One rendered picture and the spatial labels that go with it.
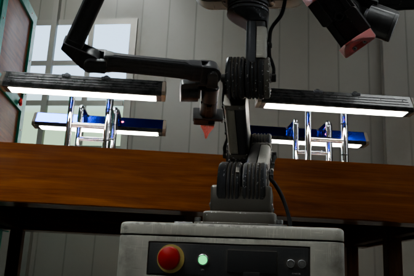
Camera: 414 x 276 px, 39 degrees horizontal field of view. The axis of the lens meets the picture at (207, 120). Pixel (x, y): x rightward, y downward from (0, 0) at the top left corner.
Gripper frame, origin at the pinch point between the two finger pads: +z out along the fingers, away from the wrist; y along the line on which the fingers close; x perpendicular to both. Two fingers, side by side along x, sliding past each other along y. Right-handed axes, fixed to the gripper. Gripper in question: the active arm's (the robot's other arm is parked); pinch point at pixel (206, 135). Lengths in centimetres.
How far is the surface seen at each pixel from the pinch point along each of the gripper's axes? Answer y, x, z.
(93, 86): 42.4, -24.6, -1.8
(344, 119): -58, -36, 14
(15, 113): 95, -91, 59
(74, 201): 40, 30, 6
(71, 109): 53, -33, 15
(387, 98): -71, -29, -2
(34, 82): 64, -24, -2
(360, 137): -77, -63, 42
